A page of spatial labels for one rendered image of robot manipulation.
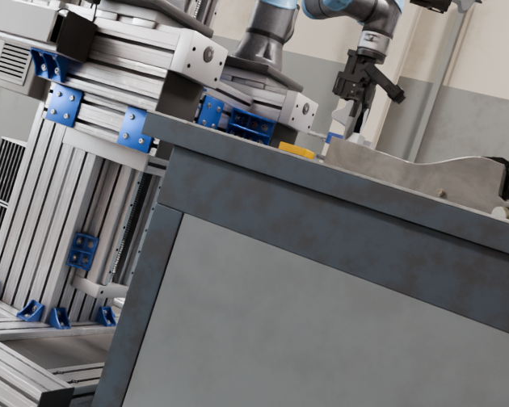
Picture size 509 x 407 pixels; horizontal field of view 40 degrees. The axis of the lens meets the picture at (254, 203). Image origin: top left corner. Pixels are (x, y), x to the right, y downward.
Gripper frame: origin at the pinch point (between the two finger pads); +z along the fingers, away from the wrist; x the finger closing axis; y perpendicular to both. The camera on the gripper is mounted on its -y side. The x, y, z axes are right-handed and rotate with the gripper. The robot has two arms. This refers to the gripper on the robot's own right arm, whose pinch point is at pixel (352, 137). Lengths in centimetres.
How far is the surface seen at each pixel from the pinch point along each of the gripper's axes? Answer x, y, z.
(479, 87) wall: -264, 20, -73
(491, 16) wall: -265, 27, -115
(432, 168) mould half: 8.1, -21.6, 2.3
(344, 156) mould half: 8.2, -2.3, 5.2
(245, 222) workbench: 69, -11, 22
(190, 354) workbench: 68, -9, 42
